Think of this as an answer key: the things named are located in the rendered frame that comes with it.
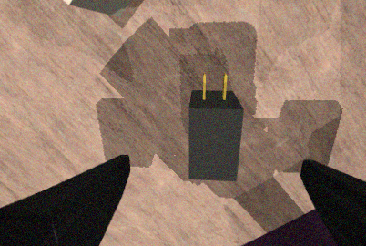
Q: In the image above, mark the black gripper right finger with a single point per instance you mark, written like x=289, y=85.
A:
x=339, y=199

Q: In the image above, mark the black two-prong plug charger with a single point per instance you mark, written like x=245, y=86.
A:
x=214, y=134

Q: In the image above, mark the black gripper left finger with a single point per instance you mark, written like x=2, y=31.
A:
x=74, y=212

